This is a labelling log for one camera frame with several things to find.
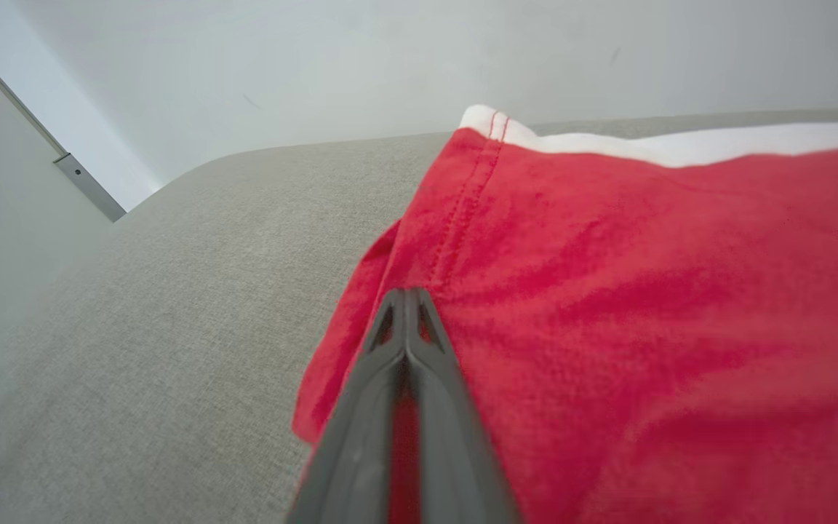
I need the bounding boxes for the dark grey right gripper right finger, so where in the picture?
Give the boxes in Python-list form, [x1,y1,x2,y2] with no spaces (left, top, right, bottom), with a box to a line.
[404,287,522,524]

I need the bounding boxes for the metal edge strip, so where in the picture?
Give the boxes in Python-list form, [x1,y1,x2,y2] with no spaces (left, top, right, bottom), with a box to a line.
[0,27,127,223]

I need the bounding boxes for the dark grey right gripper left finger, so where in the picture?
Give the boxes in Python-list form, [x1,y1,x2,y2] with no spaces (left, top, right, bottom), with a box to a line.
[287,287,410,524]

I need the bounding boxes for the grey wall panel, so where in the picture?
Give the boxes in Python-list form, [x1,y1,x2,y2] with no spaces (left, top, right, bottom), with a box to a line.
[0,36,116,408]

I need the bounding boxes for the red shorts with white stripes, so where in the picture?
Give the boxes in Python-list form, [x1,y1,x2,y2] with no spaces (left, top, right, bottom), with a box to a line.
[291,104,838,524]

